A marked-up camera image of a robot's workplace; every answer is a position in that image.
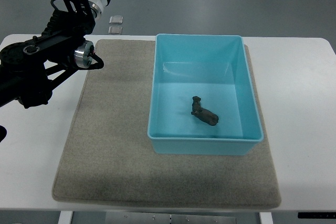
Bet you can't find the brown hippo toy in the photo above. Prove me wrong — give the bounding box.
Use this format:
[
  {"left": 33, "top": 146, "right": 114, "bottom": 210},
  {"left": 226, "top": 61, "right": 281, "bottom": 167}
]
[{"left": 191, "top": 96, "right": 219, "bottom": 126}]

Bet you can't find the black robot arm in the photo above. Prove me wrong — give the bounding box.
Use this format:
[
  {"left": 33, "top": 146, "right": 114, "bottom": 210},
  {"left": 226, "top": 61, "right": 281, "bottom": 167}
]
[{"left": 1, "top": 0, "right": 104, "bottom": 109}]

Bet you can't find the blue plastic box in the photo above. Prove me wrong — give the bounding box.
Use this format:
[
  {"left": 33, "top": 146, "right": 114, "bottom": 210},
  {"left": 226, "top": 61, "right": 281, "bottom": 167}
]
[{"left": 148, "top": 34, "right": 264, "bottom": 155}]

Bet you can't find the lower floor socket plate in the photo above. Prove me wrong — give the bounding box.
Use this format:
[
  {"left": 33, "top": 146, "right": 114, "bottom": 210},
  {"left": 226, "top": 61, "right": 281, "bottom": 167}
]
[{"left": 108, "top": 26, "right": 123, "bottom": 35}]

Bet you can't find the beige felt mat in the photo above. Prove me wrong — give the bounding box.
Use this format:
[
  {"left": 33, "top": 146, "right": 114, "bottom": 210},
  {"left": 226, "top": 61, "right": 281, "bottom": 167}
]
[{"left": 52, "top": 40, "right": 281, "bottom": 209}]

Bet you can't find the black table control panel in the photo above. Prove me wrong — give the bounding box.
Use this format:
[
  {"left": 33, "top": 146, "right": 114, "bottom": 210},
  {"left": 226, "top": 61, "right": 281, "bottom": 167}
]
[{"left": 297, "top": 212, "right": 336, "bottom": 219}]

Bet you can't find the metal table frame plate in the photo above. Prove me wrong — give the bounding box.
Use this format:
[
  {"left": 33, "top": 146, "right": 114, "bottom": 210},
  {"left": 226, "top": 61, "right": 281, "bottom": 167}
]
[{"left": 105, "top": 212, "right": 237, "bottom": 224}]

